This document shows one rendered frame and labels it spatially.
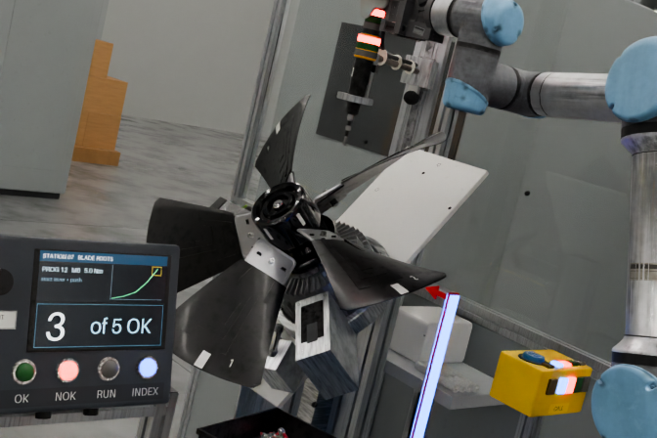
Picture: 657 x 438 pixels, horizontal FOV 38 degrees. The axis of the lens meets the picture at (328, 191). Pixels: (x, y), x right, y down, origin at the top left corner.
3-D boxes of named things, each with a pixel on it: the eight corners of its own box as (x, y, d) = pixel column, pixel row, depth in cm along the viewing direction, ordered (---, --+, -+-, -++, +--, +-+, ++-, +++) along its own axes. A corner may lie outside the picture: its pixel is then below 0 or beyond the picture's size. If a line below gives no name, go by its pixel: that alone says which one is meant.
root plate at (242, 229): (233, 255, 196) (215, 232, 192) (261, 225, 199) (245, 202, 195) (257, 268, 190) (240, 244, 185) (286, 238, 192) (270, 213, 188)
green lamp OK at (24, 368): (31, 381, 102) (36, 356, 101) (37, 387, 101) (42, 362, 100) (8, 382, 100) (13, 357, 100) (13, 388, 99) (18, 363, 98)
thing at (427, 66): (406, 86, 244) (414, 54, 242) (432, 93, 242) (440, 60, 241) (399, 84, 234) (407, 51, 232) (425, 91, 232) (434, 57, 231)
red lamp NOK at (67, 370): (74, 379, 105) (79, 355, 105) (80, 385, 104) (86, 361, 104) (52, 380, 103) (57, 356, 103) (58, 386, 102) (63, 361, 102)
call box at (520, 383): (538, 398, 186) (551, 347, 184) (579, 419, 178) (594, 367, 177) (486, 403, 175) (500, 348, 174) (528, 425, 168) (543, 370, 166)
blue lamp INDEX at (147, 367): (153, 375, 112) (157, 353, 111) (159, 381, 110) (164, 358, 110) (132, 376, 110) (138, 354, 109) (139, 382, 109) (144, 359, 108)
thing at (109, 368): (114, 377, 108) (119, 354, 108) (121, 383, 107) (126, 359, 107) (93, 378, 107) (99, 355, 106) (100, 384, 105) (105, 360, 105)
